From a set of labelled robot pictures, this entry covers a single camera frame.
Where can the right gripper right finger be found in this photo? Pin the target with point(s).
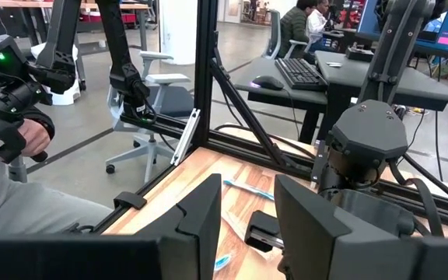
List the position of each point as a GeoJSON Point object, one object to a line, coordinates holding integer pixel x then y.
{"type": "Point", "coordinates": [305, 221]}

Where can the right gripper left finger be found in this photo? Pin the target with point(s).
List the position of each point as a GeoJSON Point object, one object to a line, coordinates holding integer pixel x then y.
{"type": "Point", "coordinates": [193, 218]}

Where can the blue white toothbrush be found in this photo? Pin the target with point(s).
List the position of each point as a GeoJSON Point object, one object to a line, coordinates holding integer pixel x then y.
{"type": "Point", "coordinates": [222, 262]}
{"type": "Point", "coordinates": [249, 190]}

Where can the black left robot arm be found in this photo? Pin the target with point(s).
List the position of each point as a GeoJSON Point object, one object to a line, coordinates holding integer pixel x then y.
{"type": "Point", "coordinates": [368, 136]}

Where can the black table clamp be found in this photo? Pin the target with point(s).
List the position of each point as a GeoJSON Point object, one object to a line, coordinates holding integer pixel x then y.
{"type": "Point", "coordinates": [130, 200]}

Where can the black computer mouse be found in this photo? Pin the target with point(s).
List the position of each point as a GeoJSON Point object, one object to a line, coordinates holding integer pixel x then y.
{"type": "Point", "coordinates": [268, 82]}

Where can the black keyboard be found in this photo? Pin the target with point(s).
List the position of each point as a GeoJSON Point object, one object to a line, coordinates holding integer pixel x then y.
{"type": "Point", "coordinates": [299, 74]}

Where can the grey office desk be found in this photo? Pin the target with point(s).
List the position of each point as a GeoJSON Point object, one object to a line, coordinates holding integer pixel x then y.
{"type": "Point", "coordinates": [364, 74]}

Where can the black desk device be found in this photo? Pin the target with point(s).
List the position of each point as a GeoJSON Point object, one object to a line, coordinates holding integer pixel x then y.
{"type": "Point", "coordinates": [358, 53]}

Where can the person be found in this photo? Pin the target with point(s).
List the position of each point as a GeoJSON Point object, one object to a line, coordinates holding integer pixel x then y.
{"type": "Point", "coordinates": [294, 27]}
{"type": "Point", "coordinates": [316, 23]}
{"type": "Point", "coordinates": [14, 202]}

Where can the white bin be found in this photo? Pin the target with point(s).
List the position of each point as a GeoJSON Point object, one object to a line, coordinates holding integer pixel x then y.
{"type": "Point", "coordinates": [58, 95]}

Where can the grey office chair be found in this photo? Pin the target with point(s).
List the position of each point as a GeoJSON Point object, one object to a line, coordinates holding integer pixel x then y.
{"type": "Point", "coordinates": [274, 35]}

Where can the silver angle bracket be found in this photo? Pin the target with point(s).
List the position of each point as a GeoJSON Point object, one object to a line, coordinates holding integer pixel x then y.
{"type": "Point", "coordinates": [187, 134]}

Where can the black aluminium rig frame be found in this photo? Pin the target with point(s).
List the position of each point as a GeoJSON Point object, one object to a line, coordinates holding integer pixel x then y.
{"type": "Point", "coordinates": [205, 78]}

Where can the white frame office chair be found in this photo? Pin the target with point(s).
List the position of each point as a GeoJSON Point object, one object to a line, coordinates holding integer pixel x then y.
{"type": "Point", "coordinates": [162, 79]}

